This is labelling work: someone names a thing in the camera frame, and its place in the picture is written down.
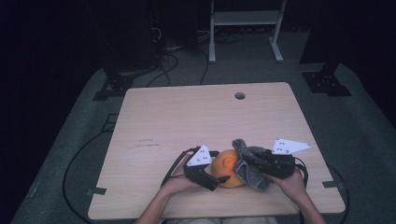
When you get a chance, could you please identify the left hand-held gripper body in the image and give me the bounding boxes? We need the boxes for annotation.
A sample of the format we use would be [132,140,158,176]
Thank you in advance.
[182,144,220,191]

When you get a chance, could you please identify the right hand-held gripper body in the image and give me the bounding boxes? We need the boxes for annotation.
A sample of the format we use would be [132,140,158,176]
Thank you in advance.
[257,138,313,180]

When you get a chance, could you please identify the orange plush toy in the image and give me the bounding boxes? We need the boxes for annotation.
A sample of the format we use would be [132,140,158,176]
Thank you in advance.
[210,148,247,189]

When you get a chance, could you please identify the grey fuzzy cloth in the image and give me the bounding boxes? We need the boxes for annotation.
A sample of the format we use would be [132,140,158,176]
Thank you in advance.
[232,138,276,191]

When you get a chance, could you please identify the person's left hand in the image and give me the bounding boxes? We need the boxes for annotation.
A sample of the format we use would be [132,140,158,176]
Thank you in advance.
[161,155,201,199]

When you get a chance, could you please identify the person's right hand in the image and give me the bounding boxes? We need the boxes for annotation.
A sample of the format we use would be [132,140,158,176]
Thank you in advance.
[263,168,308,203]

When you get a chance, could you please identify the black tape strip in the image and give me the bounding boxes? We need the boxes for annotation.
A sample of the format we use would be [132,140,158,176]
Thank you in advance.
[321,179,346,189]
[86,186,107,197]

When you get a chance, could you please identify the black stand base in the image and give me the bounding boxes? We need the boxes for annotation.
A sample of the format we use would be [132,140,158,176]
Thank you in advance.
[92,70,135,102]
[302,62,353,98]

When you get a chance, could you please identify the black tape floor marker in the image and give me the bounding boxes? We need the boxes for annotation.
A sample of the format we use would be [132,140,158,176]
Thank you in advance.
[100,113,120,133]

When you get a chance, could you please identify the white metal stand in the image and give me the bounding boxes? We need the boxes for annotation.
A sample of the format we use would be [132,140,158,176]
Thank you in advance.
[208,0,288,64]

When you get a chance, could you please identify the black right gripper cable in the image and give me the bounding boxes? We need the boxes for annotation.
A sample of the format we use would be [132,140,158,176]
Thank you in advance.
[293,157,309,189]

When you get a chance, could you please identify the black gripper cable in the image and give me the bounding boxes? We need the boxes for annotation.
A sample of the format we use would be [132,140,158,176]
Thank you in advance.
[161,148,194,188]
[293,157,309,189]

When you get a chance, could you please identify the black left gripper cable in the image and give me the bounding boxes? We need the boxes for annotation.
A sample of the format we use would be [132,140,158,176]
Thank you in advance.
[161,148,194,188]

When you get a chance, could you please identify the black floor cable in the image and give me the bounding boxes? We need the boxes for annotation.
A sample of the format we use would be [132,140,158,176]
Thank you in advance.
[326,166,350,224]
[62,130,110,224]

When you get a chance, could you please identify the thin black background cable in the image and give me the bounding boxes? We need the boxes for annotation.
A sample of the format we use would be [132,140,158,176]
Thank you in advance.
[146,51,180,89]
[199,49,210,86]

